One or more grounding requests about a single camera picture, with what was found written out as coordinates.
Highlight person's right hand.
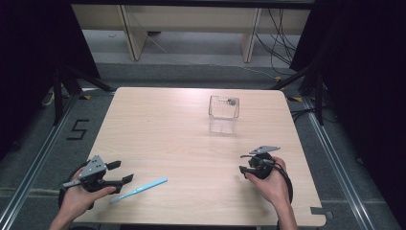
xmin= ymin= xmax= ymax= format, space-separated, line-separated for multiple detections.
xmin=245 ymin=155 xmax=293 ymax=211

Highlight beige wooden desk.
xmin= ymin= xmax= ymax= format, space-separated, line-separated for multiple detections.
xmin=70 ymin=4 xmax=312 ymax=63

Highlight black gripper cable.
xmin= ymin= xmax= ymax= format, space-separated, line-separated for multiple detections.
xmin=57 ymin=161 xmax=95 ymax=210
xmin=261 ymin=159 xmax=295 ymax=205

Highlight white coiled floor cable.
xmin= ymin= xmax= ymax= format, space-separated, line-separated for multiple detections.
xmin=40 ymin=88 xmax=66 ymax=108

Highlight black floor cable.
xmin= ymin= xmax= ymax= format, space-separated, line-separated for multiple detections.
xmin=289 ymin=107 xmax=318 ymax=123

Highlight clear square cup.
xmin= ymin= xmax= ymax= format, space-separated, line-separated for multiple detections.
xmin=208 ymin=95 xmax=240 ymax=135

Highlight light blue toothbrush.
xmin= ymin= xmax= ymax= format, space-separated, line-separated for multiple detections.
xmin=109 ymin=177 xmax=169 ymax=205

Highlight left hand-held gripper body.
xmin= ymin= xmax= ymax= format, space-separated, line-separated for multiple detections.
xmin=61 ymin=154 xmax=124 ymax=195

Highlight bundle of black cables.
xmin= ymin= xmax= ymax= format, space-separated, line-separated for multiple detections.
xmin=255 ymin=8 xmax=303 ymax=77

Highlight black metal stand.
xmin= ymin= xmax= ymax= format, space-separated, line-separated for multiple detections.
xmin=52 ymin=63 xmax=117 ymax=127
xmin=270 ymin=61 xmax=327 ymax=127

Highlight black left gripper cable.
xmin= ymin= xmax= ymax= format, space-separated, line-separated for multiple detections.
xmin=57 ymin=161 xmax=95 ymax=210

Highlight person's left hand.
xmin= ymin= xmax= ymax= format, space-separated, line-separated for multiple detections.
xmin=58 ymin=186 xmax=118 ymax=221

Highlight aluminium floor rail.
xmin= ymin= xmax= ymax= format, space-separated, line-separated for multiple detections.
xmin=0 ymin=92 xmax=81 ymax=230
xmin=302 ymin=95 xmax=377 ymax=230

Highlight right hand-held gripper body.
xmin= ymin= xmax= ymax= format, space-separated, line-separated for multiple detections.
xmin=247 ymin=145 xmax=282 ymax=180

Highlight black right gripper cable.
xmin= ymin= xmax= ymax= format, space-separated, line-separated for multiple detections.
xmin=261 ymin=159 xmax=295 ymax=205

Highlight dark curtain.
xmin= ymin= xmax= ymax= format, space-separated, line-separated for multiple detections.
xmin=288 ymin=0 xmax=406 ymax=221
xmin=0 ymin=0 xmax=102 ymax=161

